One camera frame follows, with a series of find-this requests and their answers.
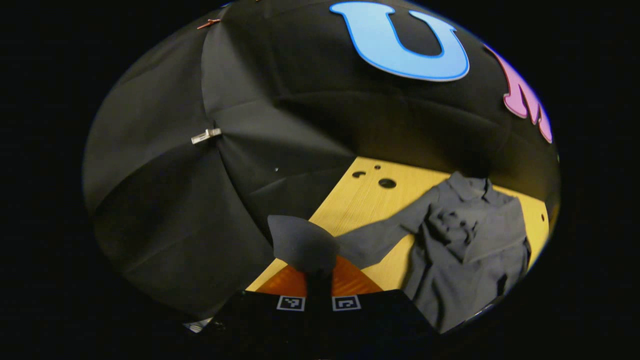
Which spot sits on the copper red clip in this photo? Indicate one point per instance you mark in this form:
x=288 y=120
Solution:
x=208 y=23

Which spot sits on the silver metal clip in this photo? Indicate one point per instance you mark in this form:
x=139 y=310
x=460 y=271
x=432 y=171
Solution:
x=206 y=136

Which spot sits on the dark grey polo shirt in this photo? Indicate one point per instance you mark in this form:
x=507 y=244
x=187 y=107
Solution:
x=465 y=265

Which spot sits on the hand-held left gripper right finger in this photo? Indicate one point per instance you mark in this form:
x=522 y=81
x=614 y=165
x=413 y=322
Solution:
x=380 y=320

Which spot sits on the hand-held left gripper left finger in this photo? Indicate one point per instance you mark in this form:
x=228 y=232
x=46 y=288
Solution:
x=260 y=320

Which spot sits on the black backdrop cloth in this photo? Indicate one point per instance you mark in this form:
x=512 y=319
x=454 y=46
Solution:
x=175 y=210

